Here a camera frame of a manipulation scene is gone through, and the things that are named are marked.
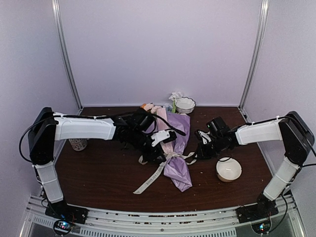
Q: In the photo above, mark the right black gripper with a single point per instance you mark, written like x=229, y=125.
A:
x=203, y=154

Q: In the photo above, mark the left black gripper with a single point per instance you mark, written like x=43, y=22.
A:
x=150, y=156

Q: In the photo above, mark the beige ribbon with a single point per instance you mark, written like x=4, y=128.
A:
x=176, y=167

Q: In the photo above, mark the purple pink wrapping paper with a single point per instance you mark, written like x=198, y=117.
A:
x=178, y=121

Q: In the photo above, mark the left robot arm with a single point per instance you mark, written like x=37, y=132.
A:
x=50, y=127

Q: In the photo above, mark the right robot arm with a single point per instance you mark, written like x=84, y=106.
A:
x=285, y=141

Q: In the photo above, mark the plain white bowl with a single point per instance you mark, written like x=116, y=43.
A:
x=228, y=169

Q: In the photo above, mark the scalloped white bowl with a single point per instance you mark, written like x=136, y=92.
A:
x=185, y=105

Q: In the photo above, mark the patterned mug yellow inside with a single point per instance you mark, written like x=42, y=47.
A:
x=78, y=144

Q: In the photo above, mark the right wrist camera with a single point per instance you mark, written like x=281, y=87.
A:
x=204, y=137

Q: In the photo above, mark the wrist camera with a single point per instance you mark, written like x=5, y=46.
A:
x=164, y=136
x=204, y=137

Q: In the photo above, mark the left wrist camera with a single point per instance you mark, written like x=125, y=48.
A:
x=164, y=136

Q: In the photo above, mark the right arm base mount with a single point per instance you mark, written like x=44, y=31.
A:
x=256, y=217

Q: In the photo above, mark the front aluminium rail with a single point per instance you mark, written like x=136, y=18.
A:
x=222, y=222

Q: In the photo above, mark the right aluminium frame post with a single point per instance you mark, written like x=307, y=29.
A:
x=264, y=11

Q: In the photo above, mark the aluminium frame post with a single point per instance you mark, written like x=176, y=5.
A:
x=64, y=52
x=264, y=11

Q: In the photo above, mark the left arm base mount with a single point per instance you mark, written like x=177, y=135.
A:
x=67, y=223

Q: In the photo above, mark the left aluminium frame post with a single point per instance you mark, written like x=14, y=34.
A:
x=64, y=52

